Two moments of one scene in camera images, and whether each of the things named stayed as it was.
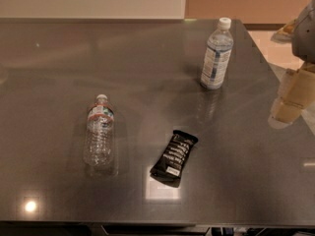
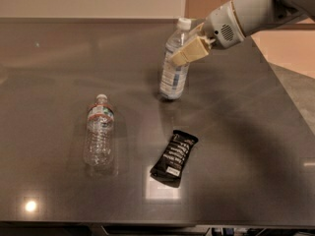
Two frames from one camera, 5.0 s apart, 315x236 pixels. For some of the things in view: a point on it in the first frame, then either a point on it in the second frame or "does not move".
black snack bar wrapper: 169,166 does not move
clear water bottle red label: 98,144 does not move
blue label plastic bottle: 218,55 to 174,77
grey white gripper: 305,38 to 220,26
